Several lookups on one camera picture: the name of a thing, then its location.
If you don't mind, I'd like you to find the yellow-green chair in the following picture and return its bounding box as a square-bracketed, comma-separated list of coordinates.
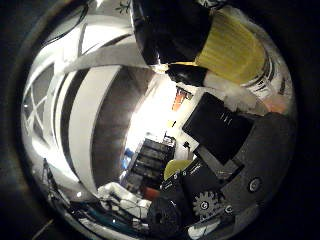
[163, 158, 195, 181]

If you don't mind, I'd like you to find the black shelf unit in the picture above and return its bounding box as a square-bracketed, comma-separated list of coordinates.
[130, 137, 177, 188]

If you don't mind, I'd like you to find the red-brown box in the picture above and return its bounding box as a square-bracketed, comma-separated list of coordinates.
[143, 186, 162, 201]

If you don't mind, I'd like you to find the long orange-brown wall panel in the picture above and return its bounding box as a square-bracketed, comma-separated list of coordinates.
[171, 87, 193, 112]

